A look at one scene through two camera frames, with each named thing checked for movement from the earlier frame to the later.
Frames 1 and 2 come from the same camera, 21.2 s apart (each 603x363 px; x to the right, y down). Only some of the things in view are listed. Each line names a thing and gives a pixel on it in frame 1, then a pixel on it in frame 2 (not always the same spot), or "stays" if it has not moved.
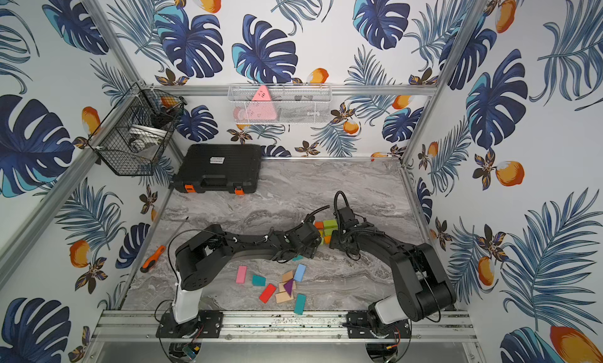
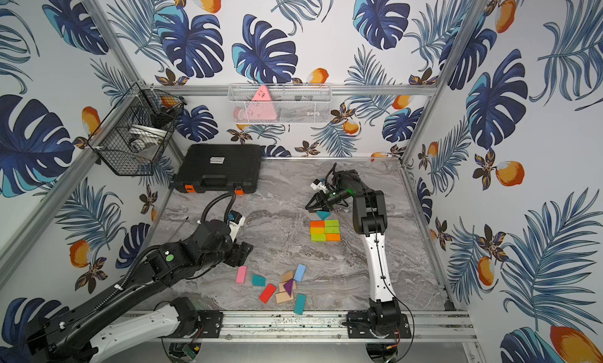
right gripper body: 337,241 → 334,197
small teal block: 258,280 stays
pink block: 241,274 stays
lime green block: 327,232 stays
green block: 330,225 stays
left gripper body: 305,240 → 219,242
